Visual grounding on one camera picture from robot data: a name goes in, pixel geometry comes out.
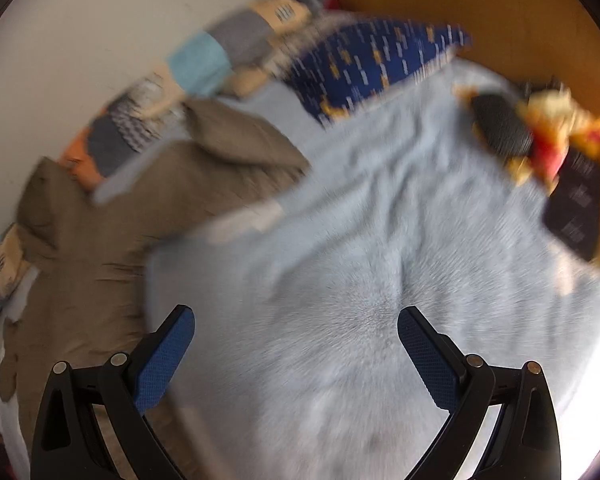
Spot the yellow red floral cloth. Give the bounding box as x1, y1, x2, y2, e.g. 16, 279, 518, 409
455, 86, 600, 268

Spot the black smartphone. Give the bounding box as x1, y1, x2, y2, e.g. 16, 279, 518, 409
543, 148, 600, 262

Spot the light blue cloud bedsheet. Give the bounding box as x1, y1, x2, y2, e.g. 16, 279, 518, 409
0, 56, 600, 480

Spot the navy star pillow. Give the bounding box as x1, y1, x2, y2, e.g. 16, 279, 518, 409
284, 18, 471, 126

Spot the beige printed pillow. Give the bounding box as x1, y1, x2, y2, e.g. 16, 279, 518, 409
221, 50, 294, 99

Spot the brown hooded puffer jacket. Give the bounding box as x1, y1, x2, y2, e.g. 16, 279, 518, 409
0, 96, 311, 480

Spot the black glasses case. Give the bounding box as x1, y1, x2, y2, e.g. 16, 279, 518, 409
469, 93, 532, 159

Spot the wooden headboard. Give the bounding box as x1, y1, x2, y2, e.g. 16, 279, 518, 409
339, 0, 600, 113

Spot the patchwork rolled quilt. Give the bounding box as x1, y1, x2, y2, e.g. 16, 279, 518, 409
0, 0, 311, 305

